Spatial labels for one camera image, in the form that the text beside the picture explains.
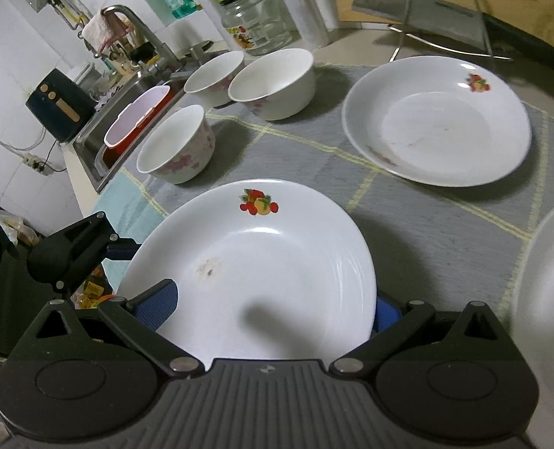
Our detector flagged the teal cloth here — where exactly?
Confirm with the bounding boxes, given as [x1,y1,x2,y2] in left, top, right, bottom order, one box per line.
[101,168,165,291]

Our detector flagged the wire knife rack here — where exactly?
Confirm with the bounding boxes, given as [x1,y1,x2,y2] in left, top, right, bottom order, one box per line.
[389,0,514,61]

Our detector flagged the steel sink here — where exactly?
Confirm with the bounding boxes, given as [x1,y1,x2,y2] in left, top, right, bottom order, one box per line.
[73,58,198,192]

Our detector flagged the red basin pink inside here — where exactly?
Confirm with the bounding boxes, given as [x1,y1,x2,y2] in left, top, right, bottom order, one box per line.
[104,85,175,167]

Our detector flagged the metal sink strainer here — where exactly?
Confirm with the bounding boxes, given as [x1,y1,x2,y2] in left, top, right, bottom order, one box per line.
[183,41,214,59]

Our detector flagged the white plate fruit print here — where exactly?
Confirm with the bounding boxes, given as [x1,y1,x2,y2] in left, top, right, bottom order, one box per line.
[511,198,554,449]
[341,55,533,188]
[117,178,378,370]

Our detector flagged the steel cleaver black handle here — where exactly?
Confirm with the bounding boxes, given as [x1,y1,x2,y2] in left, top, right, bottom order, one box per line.
[352,0,554,80]

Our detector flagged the metal faucet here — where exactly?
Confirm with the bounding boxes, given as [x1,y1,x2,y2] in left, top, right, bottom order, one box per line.
[100,4,198,78]

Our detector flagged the white floral bowl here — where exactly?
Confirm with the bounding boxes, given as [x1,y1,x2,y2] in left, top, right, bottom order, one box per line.
[183,51,246,107]
[227,48,317,121]
[135,104,217,185]

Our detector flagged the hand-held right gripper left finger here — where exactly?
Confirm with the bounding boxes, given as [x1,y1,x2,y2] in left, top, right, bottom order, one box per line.
[12,279,201,378]

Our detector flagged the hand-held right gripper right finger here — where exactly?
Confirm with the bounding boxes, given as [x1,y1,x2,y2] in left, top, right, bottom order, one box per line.
[329,297,516,377]

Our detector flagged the glass jar yellow-green lid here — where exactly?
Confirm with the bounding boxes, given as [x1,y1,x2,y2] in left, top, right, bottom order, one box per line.
[217,0,294,57]

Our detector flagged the dark air fryer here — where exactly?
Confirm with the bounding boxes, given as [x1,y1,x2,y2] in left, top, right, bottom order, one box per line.
[25,68,95,143]

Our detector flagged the white power strip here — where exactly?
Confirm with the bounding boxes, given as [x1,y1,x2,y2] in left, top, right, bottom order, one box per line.
[22,152,55,176]

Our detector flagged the pale cloth on faucet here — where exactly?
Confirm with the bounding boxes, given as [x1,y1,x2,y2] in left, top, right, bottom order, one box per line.
[81,9,135,52]

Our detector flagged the grey checked mat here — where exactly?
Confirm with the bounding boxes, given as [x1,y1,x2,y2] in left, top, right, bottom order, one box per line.
[104,63,554,361]

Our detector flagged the cling film roll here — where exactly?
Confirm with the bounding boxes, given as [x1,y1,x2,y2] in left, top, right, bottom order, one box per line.
[277,0,330,48]

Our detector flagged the yellow packaging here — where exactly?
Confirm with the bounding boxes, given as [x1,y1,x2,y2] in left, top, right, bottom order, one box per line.
[71,266,119,309]

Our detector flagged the crumpled plastic bag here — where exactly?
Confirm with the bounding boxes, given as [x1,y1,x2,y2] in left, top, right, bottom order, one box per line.
[0,206,39,245]

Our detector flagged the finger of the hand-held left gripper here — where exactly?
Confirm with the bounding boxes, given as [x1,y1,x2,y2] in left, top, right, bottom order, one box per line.
[55,213,140,291]

